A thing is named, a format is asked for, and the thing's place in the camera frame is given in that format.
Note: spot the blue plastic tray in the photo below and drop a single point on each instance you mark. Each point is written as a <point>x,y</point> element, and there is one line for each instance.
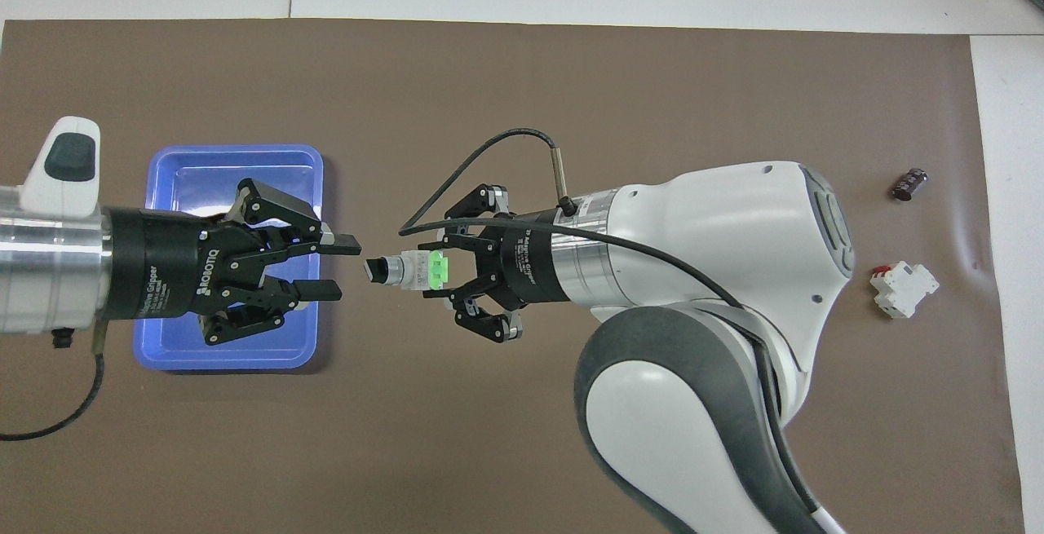
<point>179,175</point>

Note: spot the green white selector switch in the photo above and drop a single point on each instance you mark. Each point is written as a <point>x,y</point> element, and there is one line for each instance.
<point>408,270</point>

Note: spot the small black terminal block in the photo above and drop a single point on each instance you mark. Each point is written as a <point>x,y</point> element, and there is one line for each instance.
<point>909,183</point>

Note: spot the white red circuit breaker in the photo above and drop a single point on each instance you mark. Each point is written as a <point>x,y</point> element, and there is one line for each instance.
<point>901,289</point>

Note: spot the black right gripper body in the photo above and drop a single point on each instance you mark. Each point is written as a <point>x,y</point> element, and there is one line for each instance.
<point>530,265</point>

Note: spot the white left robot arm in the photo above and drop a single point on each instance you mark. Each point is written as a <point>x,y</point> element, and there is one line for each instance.
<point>49,257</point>

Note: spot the brown table mat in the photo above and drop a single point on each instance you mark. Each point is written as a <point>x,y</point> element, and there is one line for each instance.
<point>522,436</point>

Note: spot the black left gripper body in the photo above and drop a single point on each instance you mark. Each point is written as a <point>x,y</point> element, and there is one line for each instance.
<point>163,265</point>

